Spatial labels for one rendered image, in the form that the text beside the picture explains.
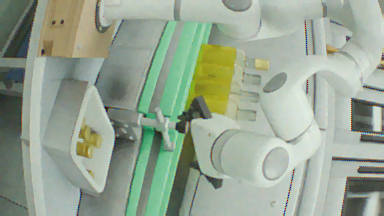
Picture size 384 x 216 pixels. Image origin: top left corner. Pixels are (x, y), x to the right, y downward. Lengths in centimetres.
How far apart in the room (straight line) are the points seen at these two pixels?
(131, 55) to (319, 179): 65
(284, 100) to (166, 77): 54
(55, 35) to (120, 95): 38
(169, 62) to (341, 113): 63
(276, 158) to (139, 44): 65
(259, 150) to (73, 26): 38
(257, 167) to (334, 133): 82
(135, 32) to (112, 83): 17
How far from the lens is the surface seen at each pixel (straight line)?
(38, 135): 87
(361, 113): 148
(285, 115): 63
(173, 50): 117
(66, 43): 77
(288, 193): 124
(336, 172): 134
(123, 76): 112
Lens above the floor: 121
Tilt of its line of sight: 11 degrees down
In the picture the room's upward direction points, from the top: 97 degrees clockwise
